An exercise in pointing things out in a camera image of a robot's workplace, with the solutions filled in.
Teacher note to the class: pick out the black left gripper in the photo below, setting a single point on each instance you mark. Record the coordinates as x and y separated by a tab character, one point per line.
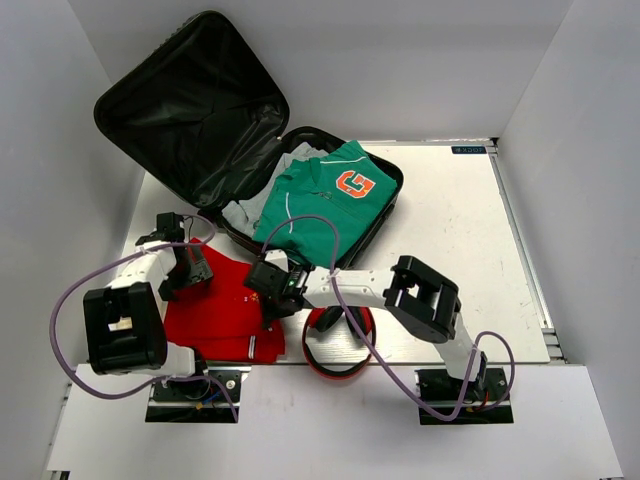
200	271

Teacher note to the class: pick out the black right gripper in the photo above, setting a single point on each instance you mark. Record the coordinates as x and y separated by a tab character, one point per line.
270	314

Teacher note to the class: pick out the red polo shirt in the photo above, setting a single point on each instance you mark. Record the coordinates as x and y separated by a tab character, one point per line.
222	319

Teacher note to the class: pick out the red black headphones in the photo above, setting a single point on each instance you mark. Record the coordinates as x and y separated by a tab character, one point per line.
331	345

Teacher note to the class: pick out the grey zip hoodie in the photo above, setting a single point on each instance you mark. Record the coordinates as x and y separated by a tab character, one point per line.
243	215

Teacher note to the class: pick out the green jacket with orange letter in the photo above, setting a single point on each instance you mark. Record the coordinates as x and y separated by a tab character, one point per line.
344	186

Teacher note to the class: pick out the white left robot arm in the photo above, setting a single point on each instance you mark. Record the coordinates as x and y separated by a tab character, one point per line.
124	321

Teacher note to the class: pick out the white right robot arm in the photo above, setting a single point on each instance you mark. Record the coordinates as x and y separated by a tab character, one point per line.
424	302

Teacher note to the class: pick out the black open suitcase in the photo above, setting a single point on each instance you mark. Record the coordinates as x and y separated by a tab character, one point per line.
204	117

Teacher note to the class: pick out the blue label sticker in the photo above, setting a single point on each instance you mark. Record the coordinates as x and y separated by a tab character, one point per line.
469	150

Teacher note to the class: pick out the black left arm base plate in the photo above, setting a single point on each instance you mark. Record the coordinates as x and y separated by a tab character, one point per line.
198	402

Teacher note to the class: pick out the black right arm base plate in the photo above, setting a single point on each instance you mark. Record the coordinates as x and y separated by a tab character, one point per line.
440	392

